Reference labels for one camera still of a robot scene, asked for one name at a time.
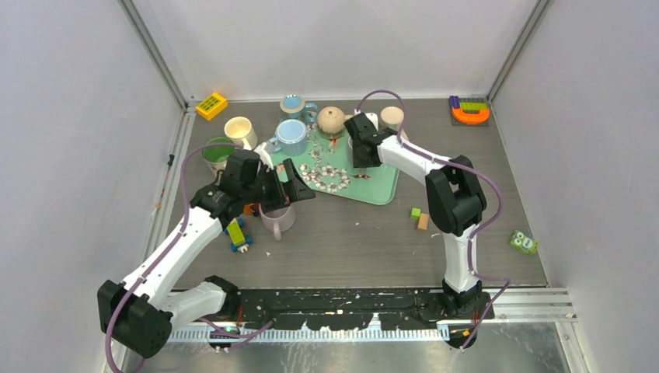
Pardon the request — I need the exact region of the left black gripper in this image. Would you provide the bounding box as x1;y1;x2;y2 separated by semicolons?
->
242;159;315;214

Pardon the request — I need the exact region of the lilac mug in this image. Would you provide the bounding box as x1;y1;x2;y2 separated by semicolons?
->
259;204;296;241

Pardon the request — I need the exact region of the tall floral mug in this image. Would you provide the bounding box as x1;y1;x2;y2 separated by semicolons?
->
380;106;408;140

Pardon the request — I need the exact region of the cream floral mug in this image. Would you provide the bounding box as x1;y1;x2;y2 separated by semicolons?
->
201;137;236;175

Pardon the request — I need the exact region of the cream plain mug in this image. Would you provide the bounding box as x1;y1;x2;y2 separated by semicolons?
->
224;117;258;149

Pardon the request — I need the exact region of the grey mug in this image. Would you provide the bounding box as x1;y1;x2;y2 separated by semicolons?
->
346;138;354;166

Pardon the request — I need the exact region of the orange mug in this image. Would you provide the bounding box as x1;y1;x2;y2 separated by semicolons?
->
243;203;260;217

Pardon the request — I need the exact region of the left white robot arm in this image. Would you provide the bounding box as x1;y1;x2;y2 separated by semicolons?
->
97;148;316;359

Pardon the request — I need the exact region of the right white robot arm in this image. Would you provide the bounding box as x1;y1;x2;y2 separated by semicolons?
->
344;113;486;319

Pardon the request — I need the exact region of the light blue mug on tray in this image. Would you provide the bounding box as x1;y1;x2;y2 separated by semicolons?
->
268;119;308;157

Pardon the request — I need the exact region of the blue mug behind tray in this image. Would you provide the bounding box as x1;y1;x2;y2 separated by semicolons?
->
279;94;319;124

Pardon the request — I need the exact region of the beige teapot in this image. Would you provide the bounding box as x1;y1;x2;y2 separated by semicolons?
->
316;106;346;140

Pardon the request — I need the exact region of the green floral tray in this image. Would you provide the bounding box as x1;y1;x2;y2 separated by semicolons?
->
292;128;399;205

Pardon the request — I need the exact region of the toy brick car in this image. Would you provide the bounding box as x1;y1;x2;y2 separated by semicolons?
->
223;218;253;253

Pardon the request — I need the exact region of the green cube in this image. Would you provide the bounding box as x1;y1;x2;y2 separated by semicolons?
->
410;207;421;220

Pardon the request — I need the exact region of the wooden block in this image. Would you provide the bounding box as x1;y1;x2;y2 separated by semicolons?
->
417;213;430;231

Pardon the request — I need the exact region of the orange and green toy stack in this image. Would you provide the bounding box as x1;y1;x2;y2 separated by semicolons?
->
449;96;491;127

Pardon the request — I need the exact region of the yellow toy block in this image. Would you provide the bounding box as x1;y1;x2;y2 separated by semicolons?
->
196;92;228;120

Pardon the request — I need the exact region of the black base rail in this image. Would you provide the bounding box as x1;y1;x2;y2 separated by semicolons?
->
207;288;493;331

